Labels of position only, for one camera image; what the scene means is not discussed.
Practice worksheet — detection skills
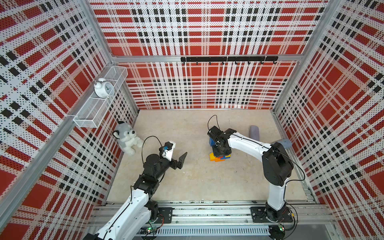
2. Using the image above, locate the orange lego brick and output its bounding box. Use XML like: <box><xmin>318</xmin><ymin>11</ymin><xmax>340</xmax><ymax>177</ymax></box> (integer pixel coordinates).
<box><xmin>210</xmin><ymin>157</ymin><xmax>226</xmax><ymax>162</ymax></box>

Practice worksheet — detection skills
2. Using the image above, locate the yellow lego brick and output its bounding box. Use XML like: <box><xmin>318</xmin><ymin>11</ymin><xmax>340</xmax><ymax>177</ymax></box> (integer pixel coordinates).
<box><xmin>210</xmin><ymin>153</ymin><xmax>216</xmax><ymax>161</ymax></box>

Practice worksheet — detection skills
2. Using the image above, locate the blue square lego brick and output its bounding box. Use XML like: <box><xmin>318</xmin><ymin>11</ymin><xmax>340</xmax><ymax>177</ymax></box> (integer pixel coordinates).
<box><xmin>209</xmin><ymin>138</ymin><xmax>216</xmax><ymax>147</ymax></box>

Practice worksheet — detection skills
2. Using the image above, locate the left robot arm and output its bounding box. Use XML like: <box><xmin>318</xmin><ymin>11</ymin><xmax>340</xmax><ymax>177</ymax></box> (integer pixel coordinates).
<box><xmin>84</xmin><ymin>151</ymin><xmax>188</xmax><ymax>240</ymax></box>

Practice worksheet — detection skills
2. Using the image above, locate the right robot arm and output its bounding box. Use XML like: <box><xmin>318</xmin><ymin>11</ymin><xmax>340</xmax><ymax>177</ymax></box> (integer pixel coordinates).
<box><xmin>208</xmin><ymin>126</ymin><xmax>294</xmax><ymax>223</ymax></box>

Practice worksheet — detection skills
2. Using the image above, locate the purple grey oval case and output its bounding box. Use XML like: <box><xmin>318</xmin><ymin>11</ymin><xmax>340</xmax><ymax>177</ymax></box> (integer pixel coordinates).
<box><xmin>249</xmin><ymin>125</ymin><xmax>260</xmax><ymax>141</ymax></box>

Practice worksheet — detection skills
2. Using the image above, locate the grey husky plush toy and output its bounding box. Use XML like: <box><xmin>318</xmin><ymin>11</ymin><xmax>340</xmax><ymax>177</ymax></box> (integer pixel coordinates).
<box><xmin>113</xmin><ymin>121</ymin><xmax>144</xmax><ymax>156</ymax></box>

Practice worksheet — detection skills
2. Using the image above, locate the blue grey oval case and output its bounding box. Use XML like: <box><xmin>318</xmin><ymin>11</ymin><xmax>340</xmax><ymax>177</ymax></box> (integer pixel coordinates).
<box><xmin>277</xmin><ymin>139</ymin><xmax>293</xmax><ymax>149</ymax></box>

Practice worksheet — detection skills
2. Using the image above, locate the white alarm clock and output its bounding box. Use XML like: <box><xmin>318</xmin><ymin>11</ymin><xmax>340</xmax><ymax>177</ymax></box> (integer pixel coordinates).
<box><xmin>94</xmin><ymin>78</ymin><xmax>115</xmax><ymax>99</ymax></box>

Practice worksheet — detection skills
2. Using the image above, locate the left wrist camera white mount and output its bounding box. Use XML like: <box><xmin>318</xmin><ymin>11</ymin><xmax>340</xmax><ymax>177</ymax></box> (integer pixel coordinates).
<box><xmin>160</xmin><ymin>141</ymin><xmax>176</xmax><ymax>162</ymax></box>

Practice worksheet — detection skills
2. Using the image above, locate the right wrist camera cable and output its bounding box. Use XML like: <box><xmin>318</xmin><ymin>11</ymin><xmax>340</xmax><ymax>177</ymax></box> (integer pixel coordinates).
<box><xmin>206</xmin><ymin>114</ymin><xmax>221</xmax><ymax>131</ymax></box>

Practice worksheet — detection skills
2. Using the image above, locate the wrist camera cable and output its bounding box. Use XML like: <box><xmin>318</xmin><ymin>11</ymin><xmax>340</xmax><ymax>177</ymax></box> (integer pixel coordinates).
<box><xmin>141</xmin><ymin>135</ymin><xmax>163</xmax><ymax>166</ymax></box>
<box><xmin>206</xmin><ymin>114</ymin><xmax>221</xmax><ymax>131</ymax></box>

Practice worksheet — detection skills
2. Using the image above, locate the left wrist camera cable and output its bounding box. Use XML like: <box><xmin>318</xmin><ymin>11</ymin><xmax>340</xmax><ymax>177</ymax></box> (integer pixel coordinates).
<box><xmin>141</xmin><ymin>135</ymin><xmax>163</xmax><ymax>166</ymax></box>

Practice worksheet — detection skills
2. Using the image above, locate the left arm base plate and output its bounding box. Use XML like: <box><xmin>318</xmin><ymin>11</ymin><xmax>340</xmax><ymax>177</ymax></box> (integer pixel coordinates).
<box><xmin>155</xmin><ymin>207</ymin><xmax>174</xmax><ymax>224</ymax></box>

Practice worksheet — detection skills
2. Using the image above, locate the aluminium front rail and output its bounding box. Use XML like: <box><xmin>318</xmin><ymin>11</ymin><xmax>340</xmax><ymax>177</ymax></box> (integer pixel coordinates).
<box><xmin>88</xmin><ymin>200</ymin><xmax>335</xmax><ymax>226</ymax></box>

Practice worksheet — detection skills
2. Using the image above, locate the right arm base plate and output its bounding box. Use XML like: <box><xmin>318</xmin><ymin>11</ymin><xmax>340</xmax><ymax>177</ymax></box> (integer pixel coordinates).
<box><xmin>250</xmin><ymin>206</ymin><xmax>294</xmax><ymax>223</ymax></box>

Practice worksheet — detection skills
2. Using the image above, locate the black hook rail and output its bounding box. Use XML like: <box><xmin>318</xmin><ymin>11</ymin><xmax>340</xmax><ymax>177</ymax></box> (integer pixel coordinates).
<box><xmin>181</xmin><ymin>56</ymin><xmax>279</xmax><ymax>63</ymax></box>

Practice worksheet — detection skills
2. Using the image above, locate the white wire mesh shelf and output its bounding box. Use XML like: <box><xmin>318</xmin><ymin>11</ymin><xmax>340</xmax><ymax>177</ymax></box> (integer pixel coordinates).
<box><xmin>74</xmin><ymin>66</ymin><xmax>128</xmax><ymax>129</ymax></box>

